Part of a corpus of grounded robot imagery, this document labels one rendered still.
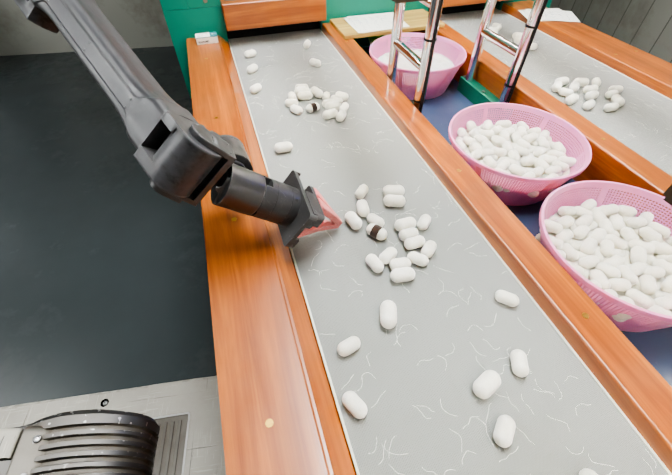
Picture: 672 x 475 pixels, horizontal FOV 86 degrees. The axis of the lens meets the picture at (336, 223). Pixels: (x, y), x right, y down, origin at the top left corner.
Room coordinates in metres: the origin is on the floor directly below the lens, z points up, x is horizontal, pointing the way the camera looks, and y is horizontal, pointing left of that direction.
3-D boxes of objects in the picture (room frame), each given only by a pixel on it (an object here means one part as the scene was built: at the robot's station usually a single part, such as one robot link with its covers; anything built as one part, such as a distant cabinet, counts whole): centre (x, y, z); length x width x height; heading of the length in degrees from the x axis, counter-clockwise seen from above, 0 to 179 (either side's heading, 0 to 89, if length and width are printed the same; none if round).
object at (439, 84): (1.03, -0.23, 0.72); 0.27 x 0.27 x 0.10
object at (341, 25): (1.24, -0.16, 0.77); 0.33 x 0.15 x 0.01; 108
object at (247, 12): (1.18, 0.18, 0.83); 0.30 x 0.06 x 0.07; 108
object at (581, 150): (0.61, -0.36, 0.72); 0.27 x 0.27 x 0.10
